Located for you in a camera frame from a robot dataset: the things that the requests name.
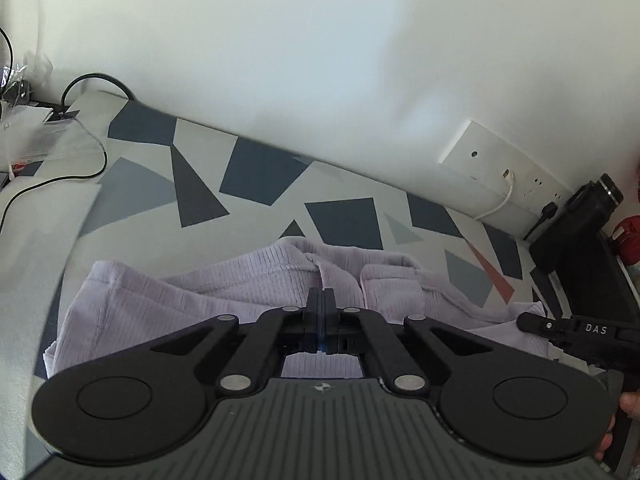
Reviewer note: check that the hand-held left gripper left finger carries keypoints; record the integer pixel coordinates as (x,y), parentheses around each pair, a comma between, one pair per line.
(312,310)

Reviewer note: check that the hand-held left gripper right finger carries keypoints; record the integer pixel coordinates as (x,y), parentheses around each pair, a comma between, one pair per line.
(332,312)

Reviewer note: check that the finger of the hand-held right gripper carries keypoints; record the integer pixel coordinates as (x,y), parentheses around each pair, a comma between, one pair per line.
(540,324)

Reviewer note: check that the purple fleece pajama top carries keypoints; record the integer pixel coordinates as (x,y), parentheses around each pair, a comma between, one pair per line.
(175,300)

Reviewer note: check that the person's right hand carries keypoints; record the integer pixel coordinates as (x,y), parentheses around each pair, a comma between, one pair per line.
(631,404)

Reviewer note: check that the dark furniture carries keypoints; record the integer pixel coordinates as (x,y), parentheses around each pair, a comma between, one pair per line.
(595,280)

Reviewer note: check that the red object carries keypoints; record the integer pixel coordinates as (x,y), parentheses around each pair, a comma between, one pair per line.
(631,250)

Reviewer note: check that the black bottle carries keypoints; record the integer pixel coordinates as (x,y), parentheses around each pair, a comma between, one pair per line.
(570,230)

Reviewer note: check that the clear plastic bag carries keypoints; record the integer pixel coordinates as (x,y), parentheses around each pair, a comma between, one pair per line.
(45,130)

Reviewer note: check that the white wall socket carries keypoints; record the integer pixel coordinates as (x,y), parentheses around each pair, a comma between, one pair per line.
(542,190)
(520,172)
(565,195)

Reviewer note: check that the white wall plate round port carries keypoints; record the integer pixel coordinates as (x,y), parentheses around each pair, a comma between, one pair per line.
(465,157)

